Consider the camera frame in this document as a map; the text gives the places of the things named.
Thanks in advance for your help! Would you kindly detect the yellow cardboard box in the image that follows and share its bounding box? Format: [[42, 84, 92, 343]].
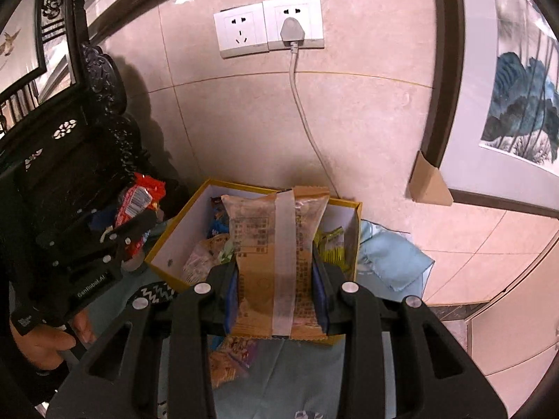
[[144, 177, 363, 347]]

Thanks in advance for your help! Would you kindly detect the yellow green snack packet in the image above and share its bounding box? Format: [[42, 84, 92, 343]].
[[315, 226, 350, 273]]

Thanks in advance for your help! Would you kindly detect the grey power cable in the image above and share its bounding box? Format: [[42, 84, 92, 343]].
[[288, 46, 333, 199]]

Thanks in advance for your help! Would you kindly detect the teal printed tablecloth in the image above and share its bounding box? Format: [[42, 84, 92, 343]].
[[83, 220, 435, 419]]

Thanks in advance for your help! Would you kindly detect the grey power plug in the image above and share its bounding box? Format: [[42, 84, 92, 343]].
[[280, 17, 306, 49]]

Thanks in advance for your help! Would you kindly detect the brown pastry packet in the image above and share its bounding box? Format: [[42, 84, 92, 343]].
[[220, 185, 331, 340]]

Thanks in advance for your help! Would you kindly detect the beige cabinet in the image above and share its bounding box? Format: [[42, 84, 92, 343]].
[[465, 231, 559, 415]]

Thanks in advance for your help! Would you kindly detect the framed lotus painting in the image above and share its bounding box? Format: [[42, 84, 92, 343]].
[[419, 0, 559, 219]]

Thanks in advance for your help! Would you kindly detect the white wall socket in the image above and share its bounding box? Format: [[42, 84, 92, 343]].
[[213, 3, 268, 59], [263, 0, 326, 51]]

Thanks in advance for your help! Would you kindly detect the painted fish and bird panel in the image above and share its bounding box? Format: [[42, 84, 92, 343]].
[[0, 0, 46, 97]]

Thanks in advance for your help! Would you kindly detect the person's left hand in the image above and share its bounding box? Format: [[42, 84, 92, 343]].
[[9, 311, 93, 373]]

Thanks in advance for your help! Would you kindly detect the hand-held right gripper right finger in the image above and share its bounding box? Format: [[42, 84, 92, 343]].
[[311, 259, 509, 419]]

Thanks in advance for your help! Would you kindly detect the dark carved wooden chair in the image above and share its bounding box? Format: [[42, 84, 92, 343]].
[[0, 0, 188, 280]]

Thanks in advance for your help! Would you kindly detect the red snack packet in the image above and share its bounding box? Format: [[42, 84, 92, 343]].
[[114, 172, 167, 259]]

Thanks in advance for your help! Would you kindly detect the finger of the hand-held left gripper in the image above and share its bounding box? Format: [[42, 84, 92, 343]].
[[100, 212, 157, 247], [87, 209, 118, 233]]

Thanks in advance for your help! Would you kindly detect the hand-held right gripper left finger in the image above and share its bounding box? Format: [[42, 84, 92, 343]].
[[46, 264, 239, 419]]

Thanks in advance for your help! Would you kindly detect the white clear snack packet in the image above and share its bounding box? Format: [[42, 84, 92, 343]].
[[181, 238, 232, 289]]

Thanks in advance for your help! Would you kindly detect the cardboard corner protector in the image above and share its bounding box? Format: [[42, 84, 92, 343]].
[[408, 150, 455, 206]]

